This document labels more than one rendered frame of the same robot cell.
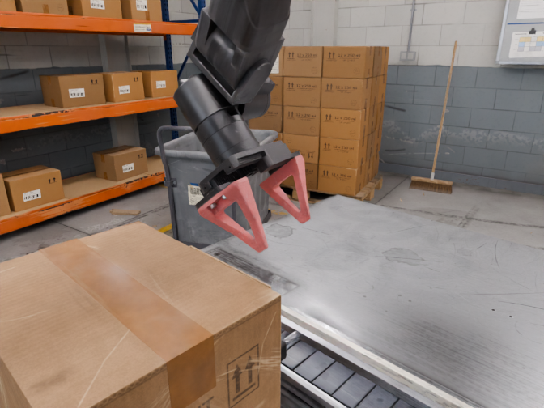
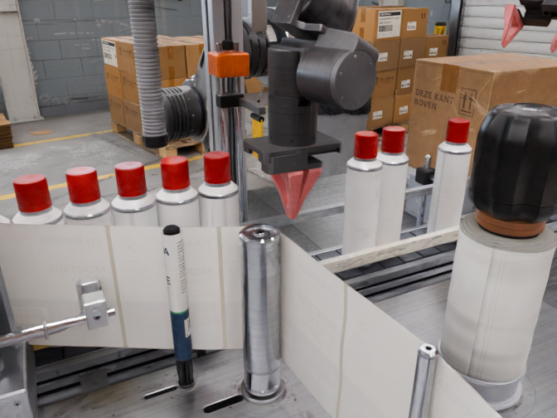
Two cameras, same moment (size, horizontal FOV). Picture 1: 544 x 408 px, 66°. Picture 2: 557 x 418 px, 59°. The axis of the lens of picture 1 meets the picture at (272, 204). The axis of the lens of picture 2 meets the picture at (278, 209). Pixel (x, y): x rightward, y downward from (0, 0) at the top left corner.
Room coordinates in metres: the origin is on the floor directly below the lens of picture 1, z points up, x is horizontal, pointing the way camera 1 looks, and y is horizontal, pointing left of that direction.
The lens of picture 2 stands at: (0.33, -1.12, 1.27)
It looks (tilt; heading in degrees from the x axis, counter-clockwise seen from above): 24 degrees down; 110
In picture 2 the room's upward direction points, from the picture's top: straight up
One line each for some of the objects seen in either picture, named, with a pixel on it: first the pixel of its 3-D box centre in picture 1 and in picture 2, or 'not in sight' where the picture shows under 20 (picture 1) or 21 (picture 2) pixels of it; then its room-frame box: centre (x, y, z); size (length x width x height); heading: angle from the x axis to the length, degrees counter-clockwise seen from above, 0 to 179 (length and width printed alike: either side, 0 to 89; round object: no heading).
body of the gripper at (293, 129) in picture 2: not in sight; (293, 124); (0.15, -0.59, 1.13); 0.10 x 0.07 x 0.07; 47
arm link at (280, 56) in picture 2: not in sight; (297, 71); (0.15, -0.59, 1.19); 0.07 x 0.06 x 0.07; 147
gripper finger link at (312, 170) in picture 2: not in sight; (283, 184); (0.14, -0.60, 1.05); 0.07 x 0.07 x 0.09; 47
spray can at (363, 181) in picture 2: not in sight; (361, 200); (0.21, -0.44, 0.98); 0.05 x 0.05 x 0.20
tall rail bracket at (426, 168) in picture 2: not in sight; (431, 200); (0.30, -0.23, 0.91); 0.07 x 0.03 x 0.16; 136
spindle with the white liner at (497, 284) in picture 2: not in sight; (501, 260); (0.39, -0.66, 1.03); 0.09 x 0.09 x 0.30
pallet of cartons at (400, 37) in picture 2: not in sight; (375, 70); (-0.49, 3.87, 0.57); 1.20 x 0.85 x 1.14; 59
